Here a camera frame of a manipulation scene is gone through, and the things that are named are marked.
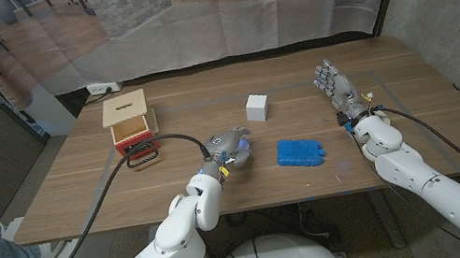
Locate blue ice pack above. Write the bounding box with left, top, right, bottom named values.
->
left=273, top=132, right=328, bottom=173

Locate wooden box with slot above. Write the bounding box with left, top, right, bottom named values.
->
left=97, top=86, right=161, bottom=143

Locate printed room backdrop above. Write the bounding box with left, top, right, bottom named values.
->
left=0, top=0, right=422, bottom=113

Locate white power strip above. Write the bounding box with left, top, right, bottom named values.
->
left=85, top=79, right=123, bottom=98

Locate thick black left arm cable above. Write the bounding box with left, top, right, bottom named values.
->
left=0, top=125, right=231, bottom=258

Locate red-fronted wooden drawer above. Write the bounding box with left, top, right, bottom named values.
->
left=108, top=112, right=164, bottom=172

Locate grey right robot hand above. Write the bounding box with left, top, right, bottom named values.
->
left=310, top=52, right=377, bottom=130

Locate white cube box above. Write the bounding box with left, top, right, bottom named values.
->
left=242, top=92, right=272, bottom=126

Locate white round jar lid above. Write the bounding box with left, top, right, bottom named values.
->
left=232, top=136, right=252, bottom=156

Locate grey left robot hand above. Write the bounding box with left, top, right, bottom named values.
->
left=190, top=123, right=260, bottom=186

